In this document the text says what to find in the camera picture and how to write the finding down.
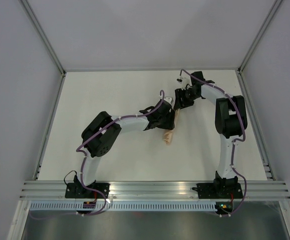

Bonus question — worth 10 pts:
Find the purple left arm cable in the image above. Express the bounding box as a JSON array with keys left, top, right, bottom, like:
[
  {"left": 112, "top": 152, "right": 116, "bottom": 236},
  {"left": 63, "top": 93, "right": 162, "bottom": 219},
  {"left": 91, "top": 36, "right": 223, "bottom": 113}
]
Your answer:
[{"left": 29, "top": 89, "right": 166, "bottom": 221}]

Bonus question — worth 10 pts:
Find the white slotted cable duct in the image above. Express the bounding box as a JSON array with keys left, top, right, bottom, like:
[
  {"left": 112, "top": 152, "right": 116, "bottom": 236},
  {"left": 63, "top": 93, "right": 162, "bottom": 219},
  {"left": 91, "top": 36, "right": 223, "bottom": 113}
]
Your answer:
[{"left": 29, "top": 200, "right": 216, "bottom": 212}]

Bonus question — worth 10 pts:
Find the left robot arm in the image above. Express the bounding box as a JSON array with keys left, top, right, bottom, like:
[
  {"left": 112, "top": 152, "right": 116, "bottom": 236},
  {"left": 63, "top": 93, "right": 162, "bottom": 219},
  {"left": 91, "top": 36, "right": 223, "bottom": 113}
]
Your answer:
[{"left": 76, "top": 97, "right": 176, "bottom": 198}]

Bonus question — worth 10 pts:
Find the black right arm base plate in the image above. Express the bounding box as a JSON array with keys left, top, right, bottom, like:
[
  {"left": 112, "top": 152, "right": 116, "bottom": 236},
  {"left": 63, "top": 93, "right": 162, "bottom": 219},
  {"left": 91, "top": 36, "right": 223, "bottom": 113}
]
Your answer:
[{"left": 192, "top": 183, "right": 243, "bottom": 199}]

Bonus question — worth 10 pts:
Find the left aluminium corner post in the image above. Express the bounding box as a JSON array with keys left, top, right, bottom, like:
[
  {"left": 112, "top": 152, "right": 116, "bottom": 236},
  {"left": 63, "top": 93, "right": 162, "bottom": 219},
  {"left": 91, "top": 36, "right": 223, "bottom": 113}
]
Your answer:
[{"left": 18, "top": 0, "right": 66, "bottom": 77}]

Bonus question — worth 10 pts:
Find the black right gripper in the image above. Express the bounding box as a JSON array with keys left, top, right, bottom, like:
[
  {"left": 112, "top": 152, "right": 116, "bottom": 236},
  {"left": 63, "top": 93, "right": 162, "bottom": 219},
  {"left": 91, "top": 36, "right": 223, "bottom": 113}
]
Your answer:
[{"left": 173, "top": 87, "right": 199, "bottom": 111}]

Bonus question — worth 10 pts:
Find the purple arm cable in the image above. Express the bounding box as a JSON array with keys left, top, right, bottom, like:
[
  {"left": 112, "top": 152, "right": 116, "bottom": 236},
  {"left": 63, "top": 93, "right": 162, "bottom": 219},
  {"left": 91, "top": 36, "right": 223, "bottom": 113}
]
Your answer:
[
  {"left": 29, "top": 89, "right": 166, "bottom": 221},
  {"left": 179, "top": 69, "right": 248, "bottom": 218}
]

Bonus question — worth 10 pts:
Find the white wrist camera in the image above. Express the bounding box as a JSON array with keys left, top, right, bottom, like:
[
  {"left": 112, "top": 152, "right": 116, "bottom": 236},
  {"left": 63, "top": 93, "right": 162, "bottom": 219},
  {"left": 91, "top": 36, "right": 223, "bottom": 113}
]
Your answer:
[
  {"left": 177, "top": 76, "right": 191, "bottom": 90},
  {"left": 164, "top": 96, "right": 174, "bottom": 105}
]

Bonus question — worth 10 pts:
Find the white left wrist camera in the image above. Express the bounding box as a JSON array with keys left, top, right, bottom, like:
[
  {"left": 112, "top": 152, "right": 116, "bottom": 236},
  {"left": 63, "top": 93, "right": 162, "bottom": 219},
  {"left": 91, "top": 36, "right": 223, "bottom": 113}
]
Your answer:
[{"left": 164, "top": 96, "right": 174, "bottom": 105}]

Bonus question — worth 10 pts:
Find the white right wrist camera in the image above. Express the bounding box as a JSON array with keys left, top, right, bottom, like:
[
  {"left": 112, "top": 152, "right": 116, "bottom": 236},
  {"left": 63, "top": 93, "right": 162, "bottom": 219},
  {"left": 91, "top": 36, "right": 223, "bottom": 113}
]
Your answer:
[{"left": 177, "top": 76, "right": 191, "bottom": 90}]

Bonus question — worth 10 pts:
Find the peach cloth napkin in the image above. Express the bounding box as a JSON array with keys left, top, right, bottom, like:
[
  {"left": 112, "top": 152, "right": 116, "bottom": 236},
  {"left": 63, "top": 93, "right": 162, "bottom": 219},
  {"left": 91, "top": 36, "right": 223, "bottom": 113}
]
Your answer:
[{"left": 163, "top": 109, "right": 180, "bottom": 146}]

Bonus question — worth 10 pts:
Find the aluminium front frame rail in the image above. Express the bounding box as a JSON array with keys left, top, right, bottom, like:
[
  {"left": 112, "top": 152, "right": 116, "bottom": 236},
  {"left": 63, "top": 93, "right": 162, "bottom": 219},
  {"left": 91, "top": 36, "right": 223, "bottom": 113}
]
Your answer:
[{"left": 18, "top": 180, "right": 290, "bottom": 201}]

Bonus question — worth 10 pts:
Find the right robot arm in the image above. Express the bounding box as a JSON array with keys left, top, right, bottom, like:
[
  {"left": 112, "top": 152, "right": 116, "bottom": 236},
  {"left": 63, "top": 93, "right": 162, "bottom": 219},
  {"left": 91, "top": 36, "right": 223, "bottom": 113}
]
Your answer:
[{"left": 174, "top": 71, "right": 248, "bottom": 199}]

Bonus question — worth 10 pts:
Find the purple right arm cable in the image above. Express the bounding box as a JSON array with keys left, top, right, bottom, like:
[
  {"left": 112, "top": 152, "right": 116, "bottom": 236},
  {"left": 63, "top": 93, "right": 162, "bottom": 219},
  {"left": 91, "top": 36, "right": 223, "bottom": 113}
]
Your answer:
[{"left": 179, "top": 69, "right": 248, "bottom": 218}]

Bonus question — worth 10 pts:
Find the back aluminium frame rail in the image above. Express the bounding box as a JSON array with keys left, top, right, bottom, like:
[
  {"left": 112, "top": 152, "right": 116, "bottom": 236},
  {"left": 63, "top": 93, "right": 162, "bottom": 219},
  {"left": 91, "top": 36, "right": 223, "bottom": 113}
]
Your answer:
[{"left": 64, "top": 66, "right": 239, "bottom": 73}]

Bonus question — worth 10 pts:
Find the aluminium frame rail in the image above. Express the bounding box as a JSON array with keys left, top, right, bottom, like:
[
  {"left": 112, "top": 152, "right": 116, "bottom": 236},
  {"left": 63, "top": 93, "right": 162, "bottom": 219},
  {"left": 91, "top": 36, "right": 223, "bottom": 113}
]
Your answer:
[
  {"left": 64, "top": 66, "right": 239, "bottom": 73},
  {"left": 18, "top": 180, "right": 290, "bottom": 201}
]

